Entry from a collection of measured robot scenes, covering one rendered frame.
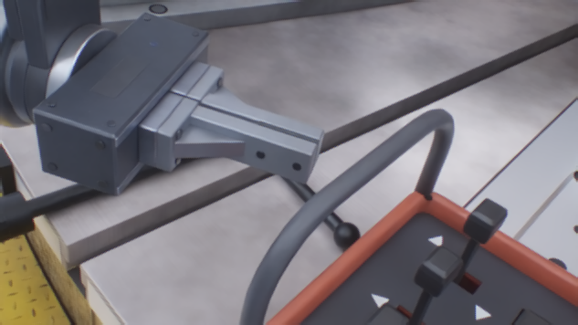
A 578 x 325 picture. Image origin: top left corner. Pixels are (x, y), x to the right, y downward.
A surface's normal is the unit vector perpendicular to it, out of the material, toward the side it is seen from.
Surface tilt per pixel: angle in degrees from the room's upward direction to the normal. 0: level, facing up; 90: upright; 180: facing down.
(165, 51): 0
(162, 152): 90
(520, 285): 0
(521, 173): 0
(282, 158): 90
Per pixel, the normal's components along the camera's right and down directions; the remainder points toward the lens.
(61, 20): 0.94, 0.31
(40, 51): -0.32, 0.59
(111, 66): 0.14, -0.74
